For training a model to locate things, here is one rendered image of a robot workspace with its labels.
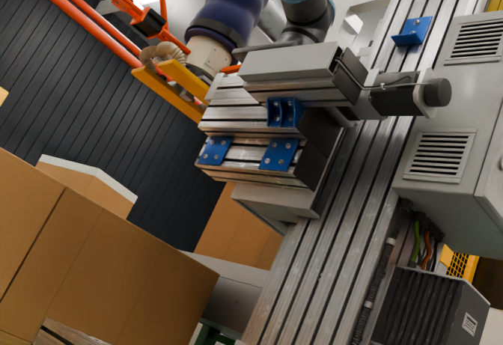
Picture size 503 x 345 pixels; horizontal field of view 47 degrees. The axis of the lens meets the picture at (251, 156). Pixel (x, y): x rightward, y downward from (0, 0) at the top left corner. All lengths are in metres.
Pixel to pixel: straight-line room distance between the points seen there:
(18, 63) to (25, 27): 0.78
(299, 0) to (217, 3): 0.69
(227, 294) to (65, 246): 0.60
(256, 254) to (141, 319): 0.48
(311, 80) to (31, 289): 0.92
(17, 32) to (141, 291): 11.51
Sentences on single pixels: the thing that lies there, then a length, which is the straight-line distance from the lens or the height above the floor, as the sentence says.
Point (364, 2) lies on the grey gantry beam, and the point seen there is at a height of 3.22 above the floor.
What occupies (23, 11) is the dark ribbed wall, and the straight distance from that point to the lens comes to 13.23.
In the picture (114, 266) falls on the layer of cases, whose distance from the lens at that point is 1.74.
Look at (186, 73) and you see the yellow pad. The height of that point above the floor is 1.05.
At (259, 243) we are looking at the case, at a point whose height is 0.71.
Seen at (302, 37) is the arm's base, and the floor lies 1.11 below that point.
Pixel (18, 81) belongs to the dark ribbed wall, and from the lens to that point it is 12.97.
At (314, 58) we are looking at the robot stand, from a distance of 1.20.
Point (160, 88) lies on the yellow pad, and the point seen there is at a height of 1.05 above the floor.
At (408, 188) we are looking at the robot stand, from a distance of 1.24.
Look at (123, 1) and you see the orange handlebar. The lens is 1.97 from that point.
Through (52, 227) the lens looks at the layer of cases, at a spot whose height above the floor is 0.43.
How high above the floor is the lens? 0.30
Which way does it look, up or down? 19 degrees up
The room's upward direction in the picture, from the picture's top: 25 degrees clockwise
